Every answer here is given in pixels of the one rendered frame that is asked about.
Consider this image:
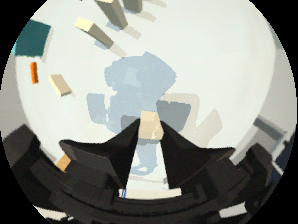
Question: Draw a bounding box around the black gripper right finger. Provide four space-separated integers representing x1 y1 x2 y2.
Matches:
160 120 237 190

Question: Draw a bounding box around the cream domino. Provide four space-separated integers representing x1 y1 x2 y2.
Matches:
122 0 142 14
73 18 113 48
138 111 164 139
94 0 128 30
48 73 72 97

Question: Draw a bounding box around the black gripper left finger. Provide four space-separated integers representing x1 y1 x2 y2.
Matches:
57 119 140 190

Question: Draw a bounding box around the orange flat bar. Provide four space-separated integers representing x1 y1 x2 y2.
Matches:
31 61 39 84

